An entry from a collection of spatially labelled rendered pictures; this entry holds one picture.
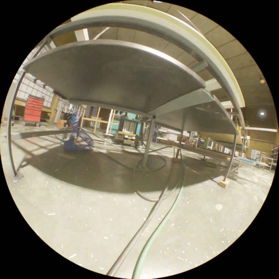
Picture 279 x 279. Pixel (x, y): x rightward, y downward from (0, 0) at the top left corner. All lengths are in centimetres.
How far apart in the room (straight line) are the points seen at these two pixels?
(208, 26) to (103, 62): 845
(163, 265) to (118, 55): 63
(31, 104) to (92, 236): 351
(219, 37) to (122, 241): 937
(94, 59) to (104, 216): 57
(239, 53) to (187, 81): 1000
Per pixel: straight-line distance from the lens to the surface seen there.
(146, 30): 52
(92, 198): 47
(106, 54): 30
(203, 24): 849
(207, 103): 47
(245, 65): 1126
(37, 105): 360
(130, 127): 245
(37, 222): 45
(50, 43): 78
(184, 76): 31
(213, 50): 61
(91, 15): 62
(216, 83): 82
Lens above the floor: 35
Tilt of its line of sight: 4 degrees down
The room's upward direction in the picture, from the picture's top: 11 degrees clockwise
